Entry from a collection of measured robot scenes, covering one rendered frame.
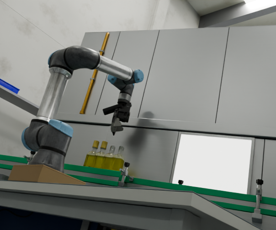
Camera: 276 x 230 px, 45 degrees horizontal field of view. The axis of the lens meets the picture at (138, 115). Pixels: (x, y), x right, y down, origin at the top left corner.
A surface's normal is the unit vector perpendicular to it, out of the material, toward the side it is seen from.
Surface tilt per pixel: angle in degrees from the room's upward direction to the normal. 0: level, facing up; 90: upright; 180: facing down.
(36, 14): 90
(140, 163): 90
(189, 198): 90
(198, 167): 90
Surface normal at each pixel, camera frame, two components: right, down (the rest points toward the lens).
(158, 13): 0.75, -0.10
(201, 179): -0.32, -0.44
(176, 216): -0.62, -0.44
